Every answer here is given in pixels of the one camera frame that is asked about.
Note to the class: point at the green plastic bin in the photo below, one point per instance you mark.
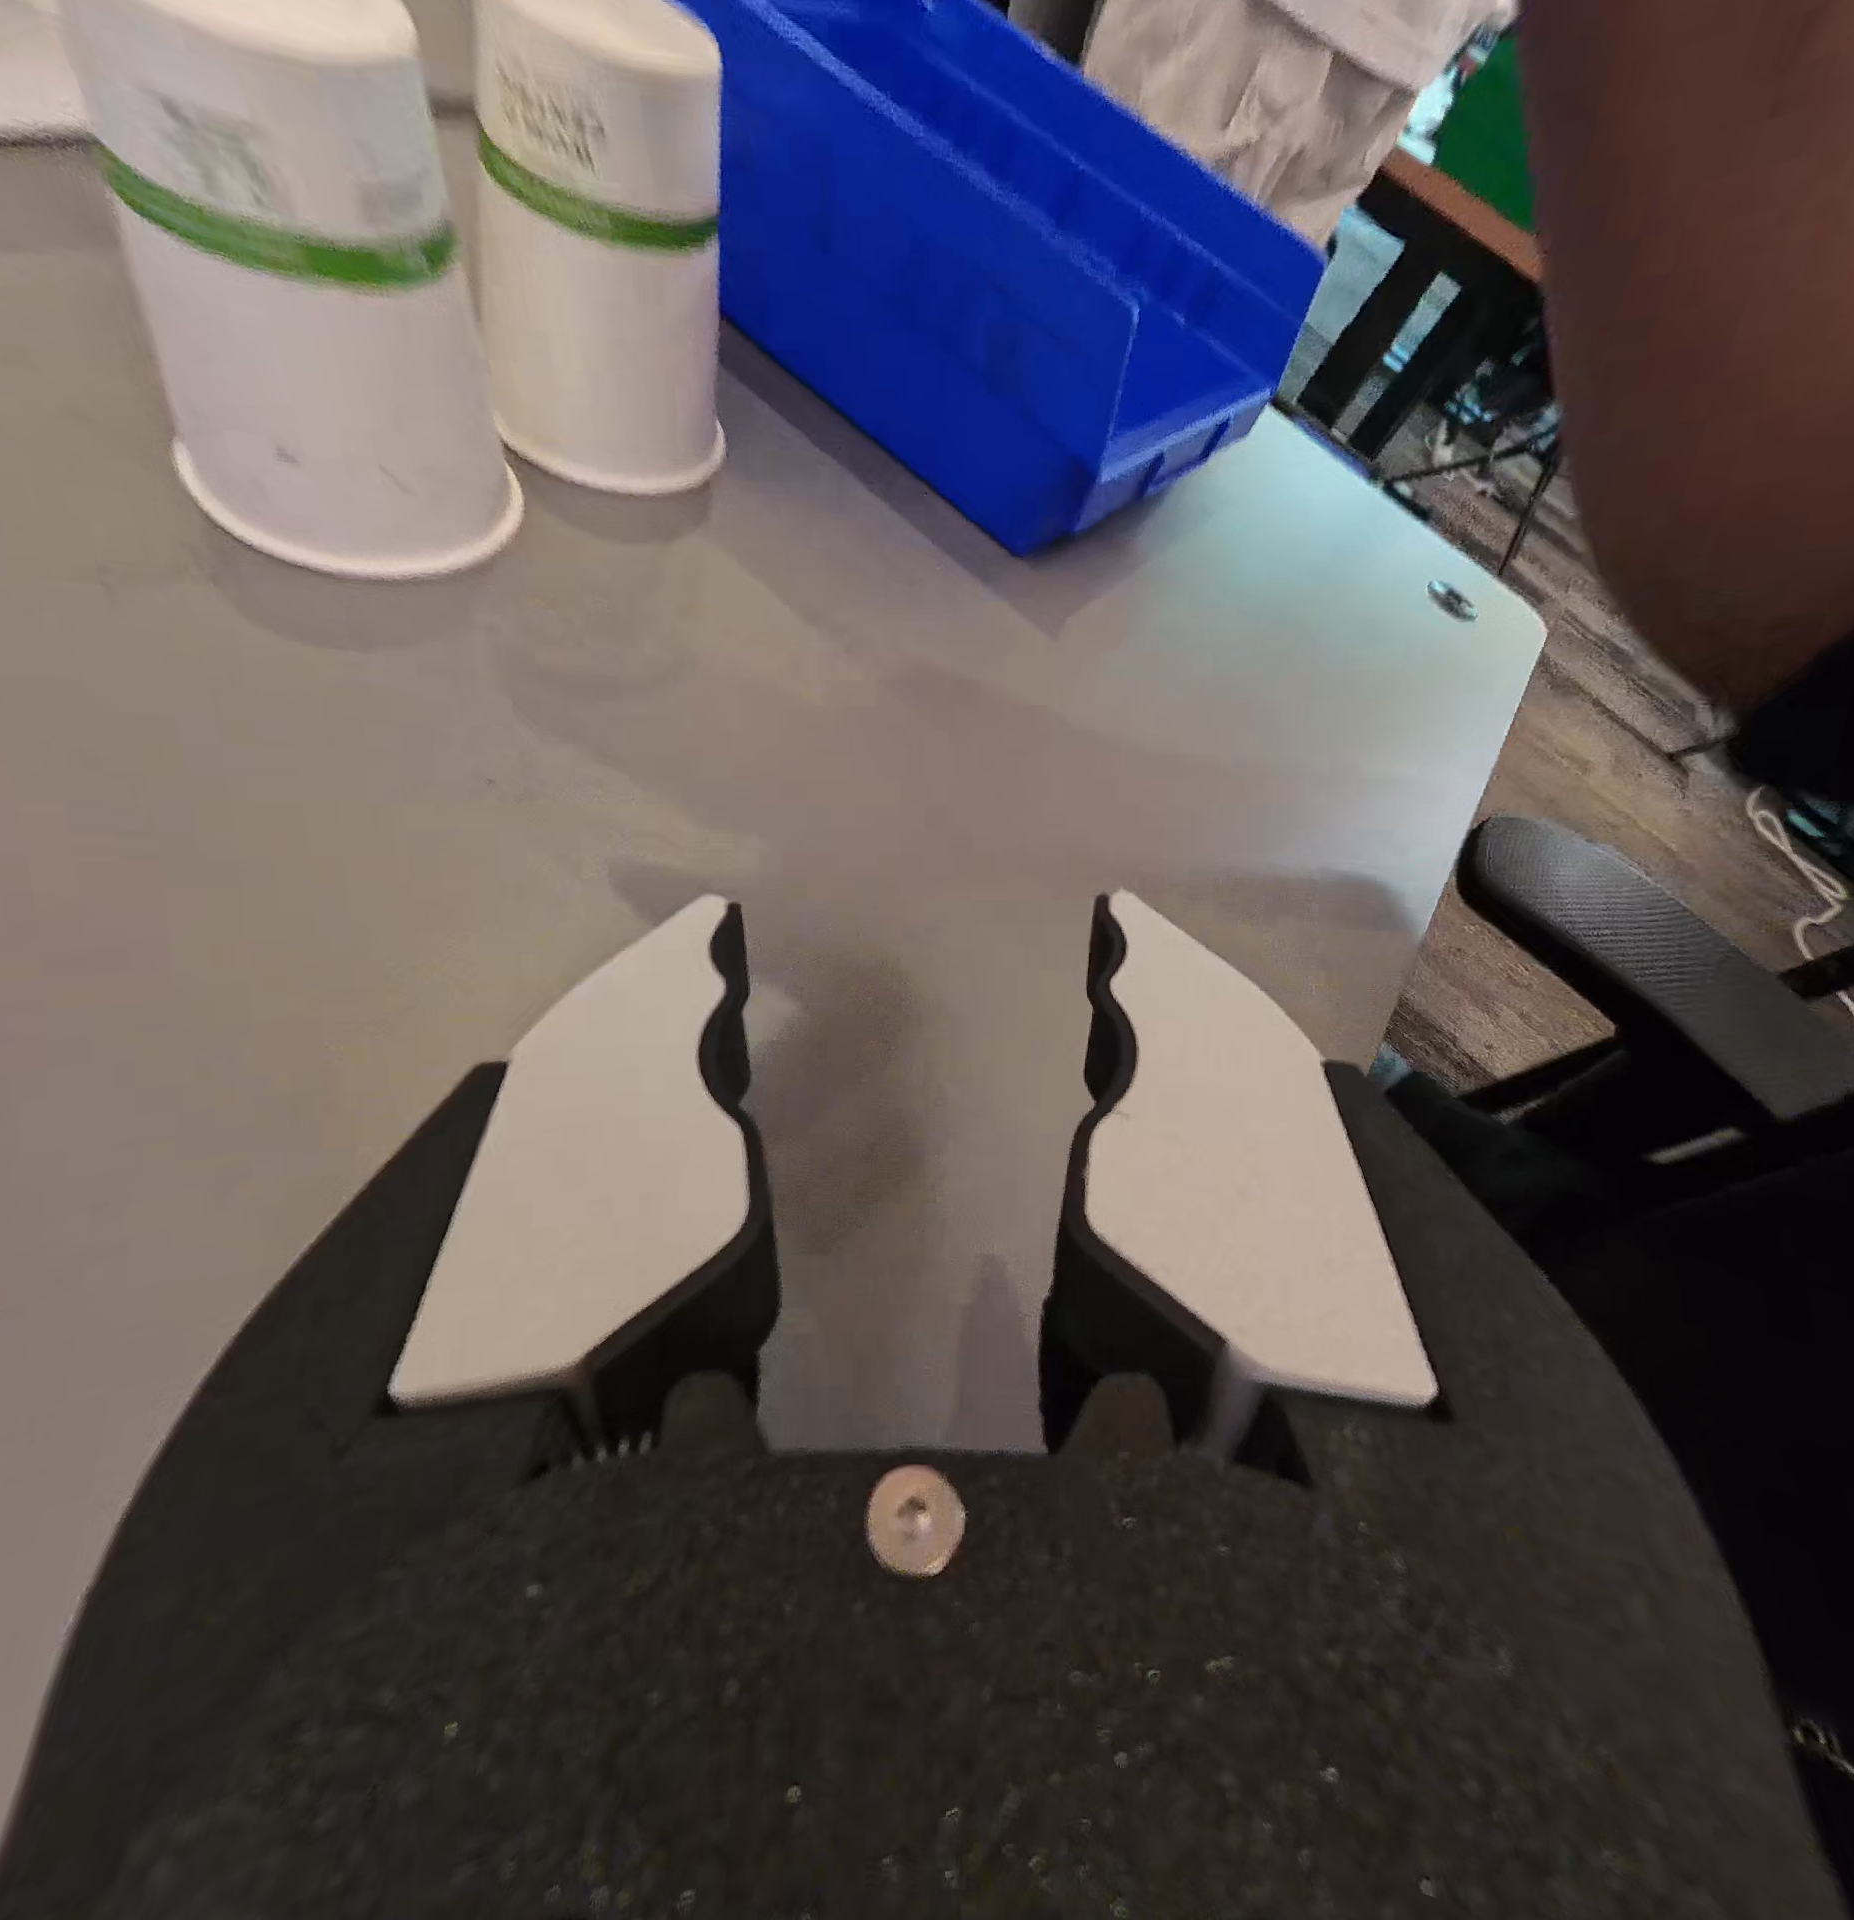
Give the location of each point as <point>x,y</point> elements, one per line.
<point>1488,135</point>

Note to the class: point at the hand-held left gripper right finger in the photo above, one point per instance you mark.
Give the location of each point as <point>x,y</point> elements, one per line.
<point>1242,1215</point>

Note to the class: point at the person's right forearm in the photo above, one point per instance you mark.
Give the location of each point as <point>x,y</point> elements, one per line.
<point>1707,377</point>

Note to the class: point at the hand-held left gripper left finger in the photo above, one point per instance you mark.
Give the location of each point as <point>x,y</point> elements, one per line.
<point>581,1215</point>

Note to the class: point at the blue plastic bin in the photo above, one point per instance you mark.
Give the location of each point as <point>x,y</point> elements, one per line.
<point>985,301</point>

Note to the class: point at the wooden table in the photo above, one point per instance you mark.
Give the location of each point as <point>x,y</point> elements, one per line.
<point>1467,211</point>

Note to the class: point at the white paper cup green band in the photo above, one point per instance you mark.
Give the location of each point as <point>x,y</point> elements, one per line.
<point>310,377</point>
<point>595,345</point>

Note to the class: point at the black office chair armrest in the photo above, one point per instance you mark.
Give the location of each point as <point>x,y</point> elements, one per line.
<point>1647,960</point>

